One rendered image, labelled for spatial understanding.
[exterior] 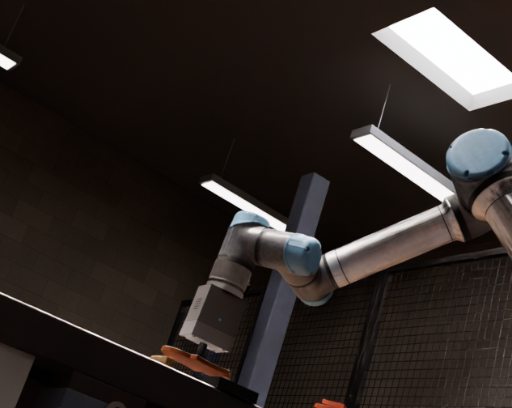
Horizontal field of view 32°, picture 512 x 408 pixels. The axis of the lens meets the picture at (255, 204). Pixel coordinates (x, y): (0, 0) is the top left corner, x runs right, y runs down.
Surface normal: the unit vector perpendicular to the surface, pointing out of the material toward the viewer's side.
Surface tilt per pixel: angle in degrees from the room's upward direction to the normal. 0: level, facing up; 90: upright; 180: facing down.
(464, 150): 82
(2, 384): 90
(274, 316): 90
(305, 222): 90
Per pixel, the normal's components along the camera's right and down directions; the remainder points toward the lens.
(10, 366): 0.55, -0.17
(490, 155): -0.39, -0.59
